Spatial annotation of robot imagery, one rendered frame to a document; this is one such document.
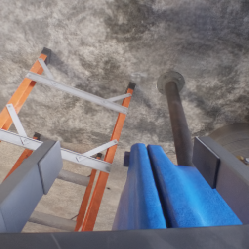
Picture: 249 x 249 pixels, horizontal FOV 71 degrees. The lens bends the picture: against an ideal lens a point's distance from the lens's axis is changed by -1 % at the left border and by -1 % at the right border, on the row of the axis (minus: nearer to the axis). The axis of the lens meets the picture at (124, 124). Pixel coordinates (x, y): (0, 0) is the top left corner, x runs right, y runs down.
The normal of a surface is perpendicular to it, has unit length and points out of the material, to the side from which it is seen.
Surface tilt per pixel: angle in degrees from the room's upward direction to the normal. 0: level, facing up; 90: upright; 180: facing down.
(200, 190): 116
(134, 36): 0
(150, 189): 121
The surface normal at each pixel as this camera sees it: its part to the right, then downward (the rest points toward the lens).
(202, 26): -0.08, 0.66
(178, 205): 0.10, -0.97
